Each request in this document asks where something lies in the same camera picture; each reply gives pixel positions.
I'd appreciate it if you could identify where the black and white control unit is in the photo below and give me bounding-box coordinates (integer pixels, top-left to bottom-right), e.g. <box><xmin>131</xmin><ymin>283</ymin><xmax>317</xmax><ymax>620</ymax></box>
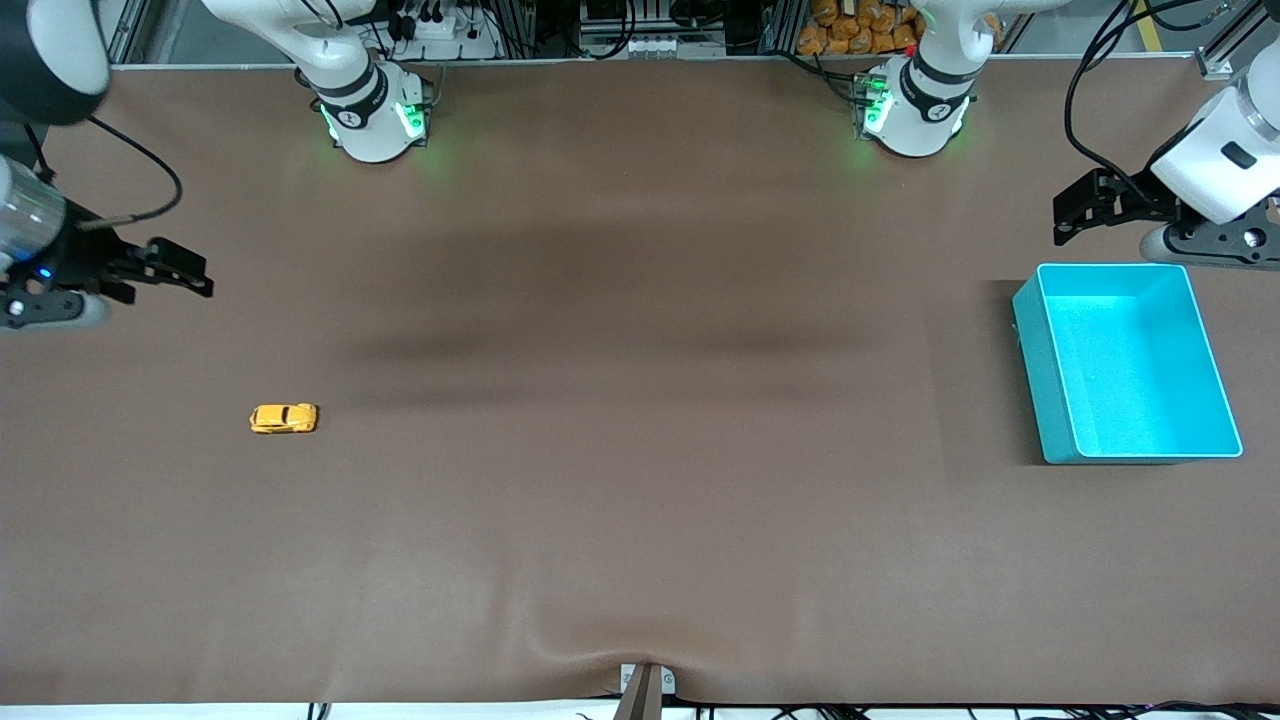
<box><xmin>578</xmin><ymin>0</ymin><xmax>728</xmax><ymax>59</ymax></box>

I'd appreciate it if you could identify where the yellow beetle toy car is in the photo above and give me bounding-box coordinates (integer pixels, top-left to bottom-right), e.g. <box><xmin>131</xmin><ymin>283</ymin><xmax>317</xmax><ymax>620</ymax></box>
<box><xmin>250</xmin><ymin>403</ymin><xmax>319</xmax><ymax>435</ymax></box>

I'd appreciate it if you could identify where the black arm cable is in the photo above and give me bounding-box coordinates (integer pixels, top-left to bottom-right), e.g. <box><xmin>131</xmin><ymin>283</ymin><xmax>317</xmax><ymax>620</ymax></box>
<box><xmin>25</xmin><ymin>113</ymin><xmax>185</xmax><ymax>229</ymax></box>
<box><xmin>1064</xmin><ymin>0</ymin><xmax>1263</xmax><ymax>201</ymax></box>

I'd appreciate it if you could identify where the aluminium frame rail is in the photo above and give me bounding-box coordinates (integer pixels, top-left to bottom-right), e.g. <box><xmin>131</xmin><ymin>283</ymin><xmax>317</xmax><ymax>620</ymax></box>
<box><xmin>100</xmin><ymin>0</ymin><xmax>186</xmax><ymax>67</ymax></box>
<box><xmin>1195</xmin><ymin>0</ymin><xmax>1280</xmax><ymax>81</ymax></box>

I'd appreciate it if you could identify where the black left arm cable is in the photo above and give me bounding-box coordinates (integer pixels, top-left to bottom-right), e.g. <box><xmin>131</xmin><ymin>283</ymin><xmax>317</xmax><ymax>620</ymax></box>
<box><xmin>1064</xmin><ymin>0</ymin><xmax>1263</xmax><ymax>201</ymax></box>

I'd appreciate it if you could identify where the white power strip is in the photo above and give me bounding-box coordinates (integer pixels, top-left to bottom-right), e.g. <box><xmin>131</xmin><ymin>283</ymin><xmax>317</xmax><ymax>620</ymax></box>
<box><xmin>385</xmin><ymin>8</ymin><xmax>501</xmax><ymax>61</ymax></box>

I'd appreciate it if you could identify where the brown table mat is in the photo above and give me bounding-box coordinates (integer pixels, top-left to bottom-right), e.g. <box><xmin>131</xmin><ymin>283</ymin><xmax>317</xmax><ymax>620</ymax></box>
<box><xmin>0</xmin><ymin>55</ymin><xmax>1280</xmax><ymax>707</ymax></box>

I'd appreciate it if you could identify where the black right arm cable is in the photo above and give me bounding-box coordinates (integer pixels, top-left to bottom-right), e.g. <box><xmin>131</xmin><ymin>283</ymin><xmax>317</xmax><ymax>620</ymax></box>
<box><xmin>25</xmin><ymin>113</ymin><xmax>185</xmax><ymax>229</ymax></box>

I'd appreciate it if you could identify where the orange snack packets pile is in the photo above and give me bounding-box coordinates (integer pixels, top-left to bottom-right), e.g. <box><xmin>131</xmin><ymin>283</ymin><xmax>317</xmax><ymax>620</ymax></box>
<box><xmin>797</xmin><ymin>0</ymin><xmax>1001</xmax><ymax>57</ymax></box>

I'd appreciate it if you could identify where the metal table clamp bracket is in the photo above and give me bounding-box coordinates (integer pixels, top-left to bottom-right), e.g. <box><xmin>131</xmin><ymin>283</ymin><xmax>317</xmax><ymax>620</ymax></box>
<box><xmin>619</xmin><ymin>662</ymin><xmax>677</xmax><ymax>720</ymax></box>

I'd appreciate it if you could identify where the teal plastic storage bin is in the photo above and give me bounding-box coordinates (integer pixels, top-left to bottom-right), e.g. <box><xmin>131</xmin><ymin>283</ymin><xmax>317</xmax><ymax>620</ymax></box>
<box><xmin>1012</xmin><ymin>263</ymin><xmax>1244</xmax><ymax>465</ymax></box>

